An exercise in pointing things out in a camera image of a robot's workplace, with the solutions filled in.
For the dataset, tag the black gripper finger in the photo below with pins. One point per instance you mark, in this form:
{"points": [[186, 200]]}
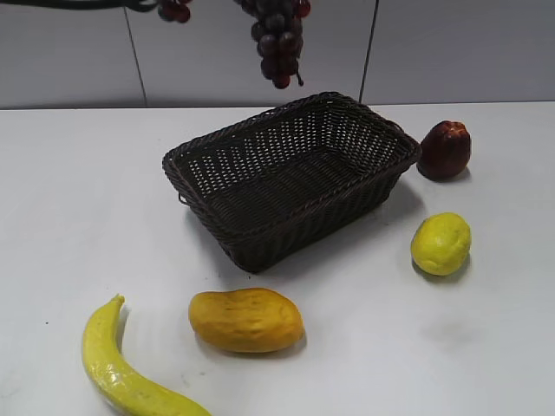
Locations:
{"points": [[135, 5]]}

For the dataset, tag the purple grape bunch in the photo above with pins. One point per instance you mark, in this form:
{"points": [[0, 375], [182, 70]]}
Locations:
{"points": [[278, 33]]}

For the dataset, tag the dark brown wicker basket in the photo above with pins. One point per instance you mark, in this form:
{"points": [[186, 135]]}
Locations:
{"points": [[281, 180]]}

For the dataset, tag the orange yellow mango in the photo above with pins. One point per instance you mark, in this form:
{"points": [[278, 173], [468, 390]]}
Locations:
{"points": [[252, 321]]}

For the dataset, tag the dark red apple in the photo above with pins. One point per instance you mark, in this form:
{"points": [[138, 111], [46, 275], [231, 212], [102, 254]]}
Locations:
{"points": [[445, 151]]}

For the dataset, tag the yellow lemon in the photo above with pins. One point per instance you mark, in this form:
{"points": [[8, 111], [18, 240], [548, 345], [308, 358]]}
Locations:
{"points": [[441, 244]]}

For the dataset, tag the yellow banana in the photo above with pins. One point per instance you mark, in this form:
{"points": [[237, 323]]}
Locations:
{"points": [[122, 386]]}

